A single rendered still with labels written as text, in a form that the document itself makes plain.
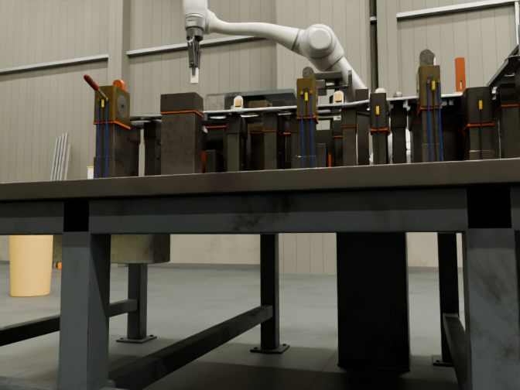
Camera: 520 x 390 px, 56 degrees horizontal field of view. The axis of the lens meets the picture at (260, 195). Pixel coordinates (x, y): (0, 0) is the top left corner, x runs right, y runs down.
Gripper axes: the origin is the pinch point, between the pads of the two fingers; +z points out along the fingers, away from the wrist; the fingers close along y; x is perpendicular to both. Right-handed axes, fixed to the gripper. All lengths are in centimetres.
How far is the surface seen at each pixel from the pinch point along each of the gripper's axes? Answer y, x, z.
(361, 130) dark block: 15, 71, 31
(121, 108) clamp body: 53, -6, 28
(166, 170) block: 54, 10, 49
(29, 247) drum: -215, -243, 80
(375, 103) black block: 54, 75, 31
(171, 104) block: 54, 12, 28
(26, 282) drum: -216, -245, 113
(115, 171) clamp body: 56, -6, 49
